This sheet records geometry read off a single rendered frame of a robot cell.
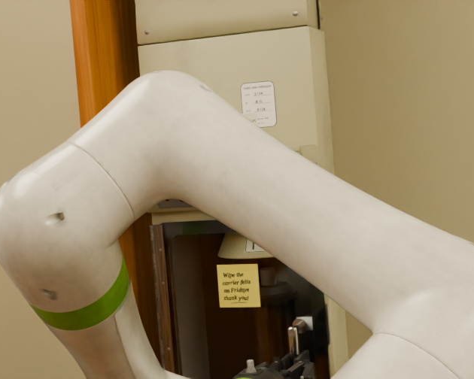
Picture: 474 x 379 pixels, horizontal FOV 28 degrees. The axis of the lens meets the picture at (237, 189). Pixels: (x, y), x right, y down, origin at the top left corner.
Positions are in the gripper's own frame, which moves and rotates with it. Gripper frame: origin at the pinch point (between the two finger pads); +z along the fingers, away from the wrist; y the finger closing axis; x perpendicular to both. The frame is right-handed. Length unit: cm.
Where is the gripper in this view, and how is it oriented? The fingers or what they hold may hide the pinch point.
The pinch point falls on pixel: (295, 363)
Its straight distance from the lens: 161.7
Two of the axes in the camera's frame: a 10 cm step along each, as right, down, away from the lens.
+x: 0.8, 10.0, 0.5
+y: -9.4, 0.6, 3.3
